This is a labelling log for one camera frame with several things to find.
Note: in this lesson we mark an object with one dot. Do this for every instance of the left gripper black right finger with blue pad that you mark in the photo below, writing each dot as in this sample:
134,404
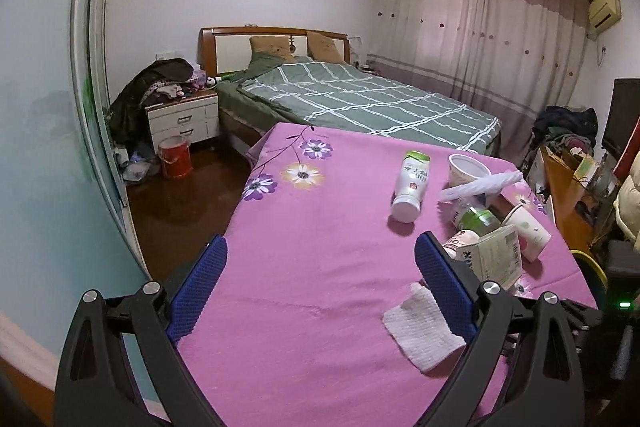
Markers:
519,366

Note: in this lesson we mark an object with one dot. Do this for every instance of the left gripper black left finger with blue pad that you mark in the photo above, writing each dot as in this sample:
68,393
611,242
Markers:
120,364

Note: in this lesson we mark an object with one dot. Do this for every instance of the white green drink bottle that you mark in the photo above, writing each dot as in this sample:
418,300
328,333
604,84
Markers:
410,187

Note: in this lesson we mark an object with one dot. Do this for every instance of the yellow rimmed trash bin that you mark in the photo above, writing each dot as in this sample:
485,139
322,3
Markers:
593,274

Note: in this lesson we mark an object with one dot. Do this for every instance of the white crumpled tissue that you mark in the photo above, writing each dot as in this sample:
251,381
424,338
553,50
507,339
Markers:
420,330

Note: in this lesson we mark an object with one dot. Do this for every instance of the white green paper box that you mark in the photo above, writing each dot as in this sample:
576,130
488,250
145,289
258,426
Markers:
495,256

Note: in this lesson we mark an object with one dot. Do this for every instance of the white paper cup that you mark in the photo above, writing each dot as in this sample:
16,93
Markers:
532,236

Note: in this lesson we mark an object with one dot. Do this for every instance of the sliding wardrobe door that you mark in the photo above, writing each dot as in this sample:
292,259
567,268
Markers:
59,232

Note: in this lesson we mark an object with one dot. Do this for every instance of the clear green label cup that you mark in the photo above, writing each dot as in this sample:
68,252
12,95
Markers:
470,214

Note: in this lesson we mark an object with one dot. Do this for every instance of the wooden desk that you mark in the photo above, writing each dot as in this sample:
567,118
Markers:
565,193

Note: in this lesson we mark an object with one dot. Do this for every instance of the white twisted plastic wrapper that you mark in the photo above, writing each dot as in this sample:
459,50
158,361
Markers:
489,185

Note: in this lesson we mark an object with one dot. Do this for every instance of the cream and red puffer jacket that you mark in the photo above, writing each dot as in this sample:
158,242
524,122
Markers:
627,205

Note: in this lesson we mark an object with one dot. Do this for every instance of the pink floral tablecloth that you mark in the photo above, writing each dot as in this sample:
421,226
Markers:
292,334

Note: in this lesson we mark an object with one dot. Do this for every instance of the white yogurt tub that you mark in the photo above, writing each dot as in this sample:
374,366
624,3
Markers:
463,169

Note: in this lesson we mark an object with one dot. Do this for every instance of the red bucket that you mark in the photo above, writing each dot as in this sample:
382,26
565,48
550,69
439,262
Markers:
175,156

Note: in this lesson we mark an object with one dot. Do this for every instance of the dark clothes on nightstand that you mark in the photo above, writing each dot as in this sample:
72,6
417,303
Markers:
162,81

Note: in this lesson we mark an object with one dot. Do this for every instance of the pile of clothes on desk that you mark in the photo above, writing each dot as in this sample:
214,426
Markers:
572,127

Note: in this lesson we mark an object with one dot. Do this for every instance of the white nightstand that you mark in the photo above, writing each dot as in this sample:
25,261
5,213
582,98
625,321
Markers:
195,117

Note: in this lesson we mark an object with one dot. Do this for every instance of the black television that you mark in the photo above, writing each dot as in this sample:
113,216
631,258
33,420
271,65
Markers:
622,117

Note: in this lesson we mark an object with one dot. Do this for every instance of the bed with green plaid duvet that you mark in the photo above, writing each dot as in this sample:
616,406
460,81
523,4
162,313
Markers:
256,91

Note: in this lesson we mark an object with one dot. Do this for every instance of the pink curtain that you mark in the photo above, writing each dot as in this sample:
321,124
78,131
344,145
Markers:
509,58

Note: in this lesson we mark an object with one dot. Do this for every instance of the left brown pillow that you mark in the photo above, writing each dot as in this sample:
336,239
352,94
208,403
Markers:
279,46

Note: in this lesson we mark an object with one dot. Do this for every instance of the brown pillow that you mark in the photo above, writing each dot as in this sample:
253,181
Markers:
323,49
279,46

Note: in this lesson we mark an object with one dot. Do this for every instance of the air conditioner unit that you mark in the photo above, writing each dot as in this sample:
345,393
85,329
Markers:
604,13

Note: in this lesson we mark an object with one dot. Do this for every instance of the right brown pillow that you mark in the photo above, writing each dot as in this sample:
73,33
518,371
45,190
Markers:
323,49

